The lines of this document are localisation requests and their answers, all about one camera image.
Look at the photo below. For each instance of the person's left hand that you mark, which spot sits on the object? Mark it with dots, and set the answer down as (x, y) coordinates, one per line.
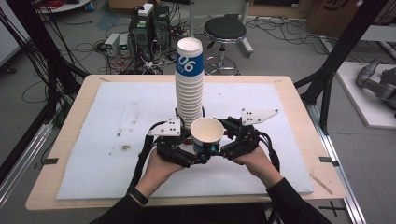
(158, 174)

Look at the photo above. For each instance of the white box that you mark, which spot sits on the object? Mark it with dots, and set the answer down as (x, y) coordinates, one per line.
(145, 10)

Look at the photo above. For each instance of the blue label paper cup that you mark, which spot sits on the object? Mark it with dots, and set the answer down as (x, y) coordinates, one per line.
(207, 130)

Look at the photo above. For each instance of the white platform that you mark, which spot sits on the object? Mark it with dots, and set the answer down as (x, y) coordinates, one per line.
(358, 105)

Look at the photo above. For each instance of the white table mat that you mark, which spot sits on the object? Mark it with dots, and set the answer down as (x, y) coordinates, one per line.
(109, 102)

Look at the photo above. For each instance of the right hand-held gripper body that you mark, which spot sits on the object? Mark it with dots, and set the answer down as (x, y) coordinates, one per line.
(249, 137)

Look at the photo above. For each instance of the grey power supply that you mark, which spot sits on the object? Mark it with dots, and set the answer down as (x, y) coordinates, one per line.
(124, 45)
(112, 45)

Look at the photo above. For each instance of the black round stool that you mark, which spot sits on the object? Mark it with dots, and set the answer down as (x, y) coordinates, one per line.
(224, 28)

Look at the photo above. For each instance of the aluminium rail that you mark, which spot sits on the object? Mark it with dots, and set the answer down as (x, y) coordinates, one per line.
(21, 161)
(339, 161)

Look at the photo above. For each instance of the black computer tower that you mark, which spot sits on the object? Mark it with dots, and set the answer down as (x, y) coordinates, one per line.
(141, 37)
(162, 28)

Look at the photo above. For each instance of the large cardboard box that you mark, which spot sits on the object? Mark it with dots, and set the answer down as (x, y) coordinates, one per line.
(348, 18)

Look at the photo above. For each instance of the white round table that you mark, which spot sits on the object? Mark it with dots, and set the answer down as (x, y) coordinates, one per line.
(68, 6)

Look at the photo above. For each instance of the black tape strip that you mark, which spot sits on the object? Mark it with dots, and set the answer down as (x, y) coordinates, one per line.
(328, 160)
(48, 161)

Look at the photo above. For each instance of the black frame post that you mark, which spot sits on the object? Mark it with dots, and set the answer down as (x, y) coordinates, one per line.
(339, 49)
(34, 40)

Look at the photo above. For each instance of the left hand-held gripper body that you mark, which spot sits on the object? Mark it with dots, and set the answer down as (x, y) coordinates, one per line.
(169, 146)

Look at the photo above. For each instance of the person's right hand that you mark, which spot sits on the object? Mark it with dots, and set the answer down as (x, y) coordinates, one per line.
(257, 165)

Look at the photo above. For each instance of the stack of white paper cups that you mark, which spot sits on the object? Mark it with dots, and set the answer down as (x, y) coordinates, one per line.
(189, 93)

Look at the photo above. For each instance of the black tape cross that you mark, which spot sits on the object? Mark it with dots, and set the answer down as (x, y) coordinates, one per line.
(332, 208)

